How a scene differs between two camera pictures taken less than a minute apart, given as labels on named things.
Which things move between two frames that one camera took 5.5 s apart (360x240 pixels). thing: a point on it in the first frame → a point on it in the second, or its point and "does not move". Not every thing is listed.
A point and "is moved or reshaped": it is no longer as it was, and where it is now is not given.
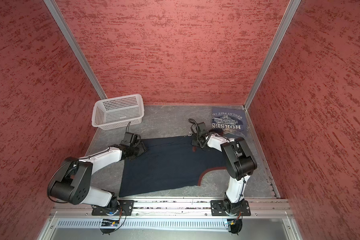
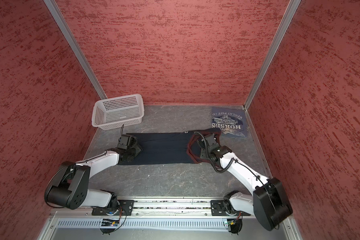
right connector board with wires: (235, 225) does not move
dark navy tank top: (168, 163) is moved or reshaped
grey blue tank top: (230, 121) does not move
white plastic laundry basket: (116, 113) does not move
